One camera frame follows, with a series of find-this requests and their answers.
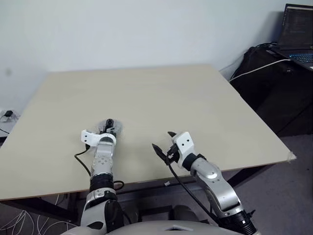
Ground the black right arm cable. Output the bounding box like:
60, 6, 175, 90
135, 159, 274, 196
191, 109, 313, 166
167, 161, 221, 223

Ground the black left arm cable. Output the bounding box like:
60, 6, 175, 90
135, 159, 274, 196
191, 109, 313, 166
74, 144, 92, 177

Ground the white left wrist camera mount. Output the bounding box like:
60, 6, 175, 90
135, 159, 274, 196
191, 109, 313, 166
81, 129, 117, 147

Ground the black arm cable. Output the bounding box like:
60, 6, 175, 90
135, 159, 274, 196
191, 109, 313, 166
74, 144, 92, 177
167, 161, 221, 223

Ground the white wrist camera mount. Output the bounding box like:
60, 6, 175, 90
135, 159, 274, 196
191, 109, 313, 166
171, 131, 196, 169
81, 129, 117, 147

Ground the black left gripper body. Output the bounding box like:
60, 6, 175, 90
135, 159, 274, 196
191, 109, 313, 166
104, 118, 116, 135

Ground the black side table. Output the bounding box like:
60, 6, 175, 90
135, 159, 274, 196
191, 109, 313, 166
229, 46, 313, 138

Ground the white wall power strip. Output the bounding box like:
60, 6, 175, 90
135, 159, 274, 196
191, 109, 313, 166
0, 109, 22, 123

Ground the thin black adapter cable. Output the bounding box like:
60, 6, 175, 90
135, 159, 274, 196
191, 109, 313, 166
0, 121, 12, 135

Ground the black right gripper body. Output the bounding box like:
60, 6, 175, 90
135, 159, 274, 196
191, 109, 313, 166
165, 144, 180, 167

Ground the black open laptop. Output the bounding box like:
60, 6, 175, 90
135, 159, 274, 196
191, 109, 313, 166
266, 3, 313, 71

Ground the white cable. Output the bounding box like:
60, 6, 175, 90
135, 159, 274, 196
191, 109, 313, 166
229, 58, 291, 81

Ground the black table frame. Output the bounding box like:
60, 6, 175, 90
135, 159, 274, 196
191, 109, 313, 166
0, 164, 289, 223

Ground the silver robot torso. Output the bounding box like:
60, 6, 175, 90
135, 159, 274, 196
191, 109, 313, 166
60, 220, 221, 235

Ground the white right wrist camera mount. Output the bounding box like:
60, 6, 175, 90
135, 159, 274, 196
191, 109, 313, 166
171, 131, 196, 169

